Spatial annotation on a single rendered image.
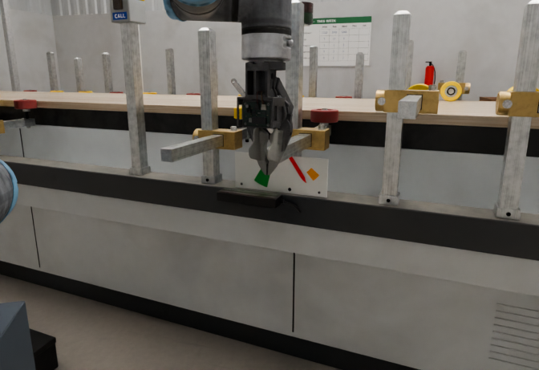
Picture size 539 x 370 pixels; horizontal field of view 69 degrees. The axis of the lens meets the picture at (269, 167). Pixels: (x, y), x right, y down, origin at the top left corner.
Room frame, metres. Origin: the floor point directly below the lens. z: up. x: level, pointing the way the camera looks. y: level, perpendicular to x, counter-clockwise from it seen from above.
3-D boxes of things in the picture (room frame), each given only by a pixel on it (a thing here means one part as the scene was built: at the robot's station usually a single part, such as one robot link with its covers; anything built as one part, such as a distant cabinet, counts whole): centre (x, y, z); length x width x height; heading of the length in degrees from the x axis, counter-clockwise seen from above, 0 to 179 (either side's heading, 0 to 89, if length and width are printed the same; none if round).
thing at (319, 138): (1.01, -0.08, 0.85); 0.14 x 0.06 x 0.05; 68
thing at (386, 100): (0.92, -0.31, 0.95); 0.14 x 0.06 x 0.05; 68
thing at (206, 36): (1.11, 0.17, 0.89); 0.04 x 0.04 x 0.48; 68
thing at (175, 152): (1.06, 0.15, 0.83); 0.44 x 0.03 x 0.04; 158
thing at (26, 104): (1.63, 1.00, 0.85); 0.08 x 0.08 x 0.11
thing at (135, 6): (1.21, 0.41, 1.18); 0.07 x 0.07 x 0.08; 68
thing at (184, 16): (0.73, 0.12, 1.14); 0.12 x 0.12 x 0.09; 8
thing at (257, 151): (0.74, 0.02, 0.86); 0.06 x 0.03 x 0.09; 157
